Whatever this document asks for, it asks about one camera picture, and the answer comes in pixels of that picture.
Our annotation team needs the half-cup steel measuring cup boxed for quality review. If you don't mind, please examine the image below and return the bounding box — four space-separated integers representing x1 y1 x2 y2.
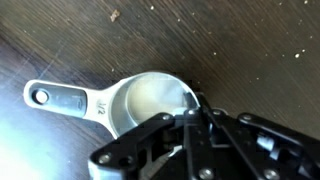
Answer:
22 70 202 140

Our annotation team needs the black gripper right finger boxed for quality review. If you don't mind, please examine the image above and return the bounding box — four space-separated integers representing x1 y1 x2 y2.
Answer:
196 93 320 180

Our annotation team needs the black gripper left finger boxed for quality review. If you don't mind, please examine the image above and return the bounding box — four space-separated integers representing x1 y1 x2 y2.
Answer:
88 92 198 180

